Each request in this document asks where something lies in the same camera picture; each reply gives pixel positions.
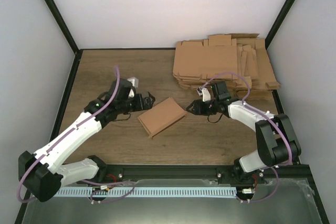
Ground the stack of flat cardboard blanks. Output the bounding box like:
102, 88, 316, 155
173, 34, 280, 99

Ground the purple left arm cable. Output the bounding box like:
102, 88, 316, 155
17, 65, 136, 205

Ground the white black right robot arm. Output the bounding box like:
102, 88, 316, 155
186, 81, 301, 184

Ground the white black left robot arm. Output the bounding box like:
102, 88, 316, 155
18, 77, 155, 202

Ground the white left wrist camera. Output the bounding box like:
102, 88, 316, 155
127, 77, 139, 98

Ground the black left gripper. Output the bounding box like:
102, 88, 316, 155
118, 93, 156, 115

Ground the cardboard box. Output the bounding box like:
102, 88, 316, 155
138, 97, 186, 138

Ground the light blue slotted cable duct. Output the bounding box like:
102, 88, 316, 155
55, 187, 237, 198

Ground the grey metal front plate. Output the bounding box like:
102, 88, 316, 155
23, 179, 323, 223

